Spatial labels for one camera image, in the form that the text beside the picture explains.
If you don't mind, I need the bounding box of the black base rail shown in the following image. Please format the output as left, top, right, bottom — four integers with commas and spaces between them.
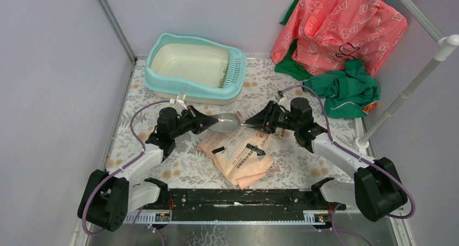
149, 189, 346, 223

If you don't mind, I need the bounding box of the dark green garment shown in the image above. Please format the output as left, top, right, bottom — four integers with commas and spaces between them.
274, 0, 361, 82

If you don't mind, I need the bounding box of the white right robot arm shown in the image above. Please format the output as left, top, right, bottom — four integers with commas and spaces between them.
245, 98, 409, 222

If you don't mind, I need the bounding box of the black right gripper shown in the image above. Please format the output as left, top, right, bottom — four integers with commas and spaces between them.
245, 101, 299, 134

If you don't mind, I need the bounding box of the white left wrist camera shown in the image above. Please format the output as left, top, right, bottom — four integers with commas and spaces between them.
169, 93, 187, 113

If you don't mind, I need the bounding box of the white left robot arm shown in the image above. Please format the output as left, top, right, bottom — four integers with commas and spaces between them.
77, 105, 221, 235

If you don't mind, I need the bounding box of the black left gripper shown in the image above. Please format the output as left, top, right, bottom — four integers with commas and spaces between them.
171, 106, 219, 140

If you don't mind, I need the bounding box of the pink patterned jacket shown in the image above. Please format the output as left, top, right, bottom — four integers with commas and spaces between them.
271, 0, 407, 77

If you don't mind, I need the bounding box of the green sweatshirt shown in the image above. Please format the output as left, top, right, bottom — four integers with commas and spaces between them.
303, 59, 380, 118

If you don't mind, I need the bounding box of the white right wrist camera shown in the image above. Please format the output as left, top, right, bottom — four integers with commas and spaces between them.
276, 90, 290, 111

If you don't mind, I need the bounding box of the teal litter box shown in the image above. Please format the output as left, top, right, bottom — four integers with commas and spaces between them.
145, 33, 247, 105

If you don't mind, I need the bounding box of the grey litter scoop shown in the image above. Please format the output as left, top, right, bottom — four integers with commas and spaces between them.
207, 112, 250, 133

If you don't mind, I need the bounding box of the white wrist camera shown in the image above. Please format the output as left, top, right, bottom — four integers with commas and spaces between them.
169, 93, 187, 113
276, 90, 290, 111

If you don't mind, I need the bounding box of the white pole stand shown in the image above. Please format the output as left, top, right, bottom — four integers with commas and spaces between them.
355, 34, 459, 150

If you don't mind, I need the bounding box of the pink cat litter bag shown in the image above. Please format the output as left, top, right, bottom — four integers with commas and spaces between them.
196, 128, 279, 189

